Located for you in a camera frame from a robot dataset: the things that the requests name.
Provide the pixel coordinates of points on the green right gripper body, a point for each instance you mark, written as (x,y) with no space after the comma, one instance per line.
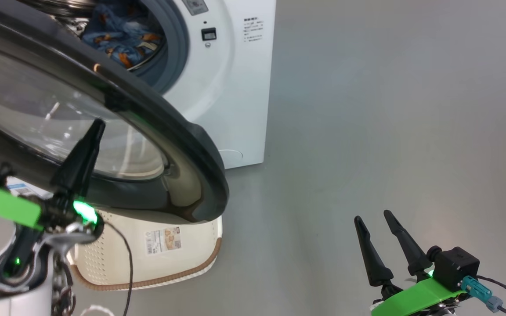
(415,298)

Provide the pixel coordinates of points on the paper label on basket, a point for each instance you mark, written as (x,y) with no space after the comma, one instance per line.
(164,240)

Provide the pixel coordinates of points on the grey label sticker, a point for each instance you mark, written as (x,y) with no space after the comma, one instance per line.
(194,6)

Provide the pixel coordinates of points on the black washer door with glass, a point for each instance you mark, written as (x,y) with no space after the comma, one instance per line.
(182,145)

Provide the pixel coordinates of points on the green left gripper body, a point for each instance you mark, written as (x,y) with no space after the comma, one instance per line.
(2,204)

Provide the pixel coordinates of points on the grey rubber door gasket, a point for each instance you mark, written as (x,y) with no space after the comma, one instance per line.
(176,39)

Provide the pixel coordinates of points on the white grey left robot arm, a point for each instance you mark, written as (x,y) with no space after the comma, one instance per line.
(20,285)

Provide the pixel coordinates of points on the stainless steel washing machine drum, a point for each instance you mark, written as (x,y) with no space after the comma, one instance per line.
(68,3)

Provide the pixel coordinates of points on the white front-load washing machine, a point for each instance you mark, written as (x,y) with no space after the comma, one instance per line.
(235,109)

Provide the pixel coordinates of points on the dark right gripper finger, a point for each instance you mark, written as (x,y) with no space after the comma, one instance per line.
(413,254)
(374,263)

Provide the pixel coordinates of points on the round white filter cover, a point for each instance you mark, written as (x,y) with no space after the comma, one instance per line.
(232,159)

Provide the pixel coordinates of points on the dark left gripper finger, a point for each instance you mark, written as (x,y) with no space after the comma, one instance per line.
(79,166)

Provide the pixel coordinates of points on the blue energy label sticker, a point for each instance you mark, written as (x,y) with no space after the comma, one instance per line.
(27,189)

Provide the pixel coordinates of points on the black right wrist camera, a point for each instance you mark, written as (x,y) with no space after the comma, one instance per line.
(455,267)

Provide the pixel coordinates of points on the white laundry basket brown rim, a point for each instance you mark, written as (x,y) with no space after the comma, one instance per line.
(182,263)

